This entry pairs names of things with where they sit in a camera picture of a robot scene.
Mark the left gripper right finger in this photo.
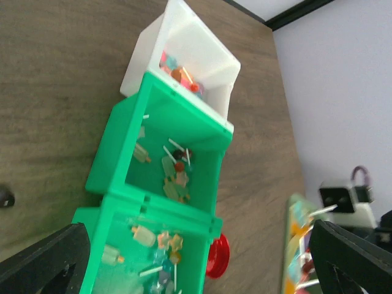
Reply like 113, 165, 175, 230
309, 220, 391, 293

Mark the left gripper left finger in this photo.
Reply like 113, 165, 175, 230
1, 223, 91, 293

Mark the green slotted scoop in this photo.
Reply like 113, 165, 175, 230
280, 194, 337, 293

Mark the green double candy bin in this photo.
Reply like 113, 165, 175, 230
73, 72, 233, 293

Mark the white candy bin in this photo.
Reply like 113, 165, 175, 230
120, 1, 241, 123

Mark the red jar lid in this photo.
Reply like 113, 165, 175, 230
206, 233, 230, 279

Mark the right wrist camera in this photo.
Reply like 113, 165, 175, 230
318, 180, 377, 229

